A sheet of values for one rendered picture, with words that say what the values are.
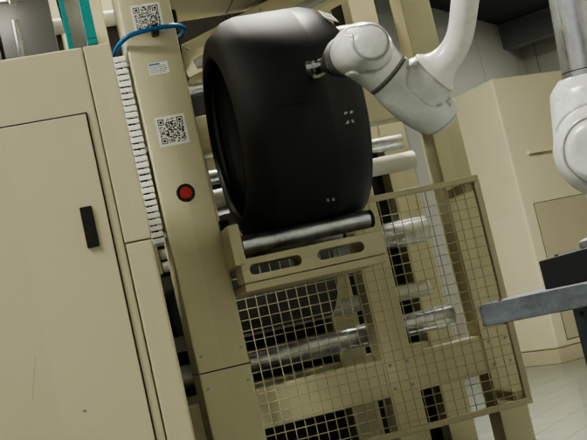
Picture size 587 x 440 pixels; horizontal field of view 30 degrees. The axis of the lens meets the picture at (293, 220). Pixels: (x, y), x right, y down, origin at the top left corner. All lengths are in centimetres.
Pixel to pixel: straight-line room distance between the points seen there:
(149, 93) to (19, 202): 83
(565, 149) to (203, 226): 112
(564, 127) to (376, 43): 47
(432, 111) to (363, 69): 17
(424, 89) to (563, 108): 40
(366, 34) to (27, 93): 66
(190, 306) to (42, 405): 79
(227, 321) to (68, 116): 86
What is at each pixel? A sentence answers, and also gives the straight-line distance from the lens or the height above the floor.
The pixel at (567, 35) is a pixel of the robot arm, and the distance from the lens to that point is 195.
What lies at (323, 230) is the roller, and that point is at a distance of 268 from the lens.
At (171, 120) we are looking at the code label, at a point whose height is 124.
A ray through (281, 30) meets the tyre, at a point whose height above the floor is 138.
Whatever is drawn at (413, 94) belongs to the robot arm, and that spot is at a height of 108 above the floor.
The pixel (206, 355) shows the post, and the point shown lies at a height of 66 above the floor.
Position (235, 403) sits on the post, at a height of 53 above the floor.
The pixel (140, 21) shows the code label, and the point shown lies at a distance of 280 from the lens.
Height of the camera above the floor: 70
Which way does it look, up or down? 5 degrees up
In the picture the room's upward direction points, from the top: 13 degrees counter-clockwise
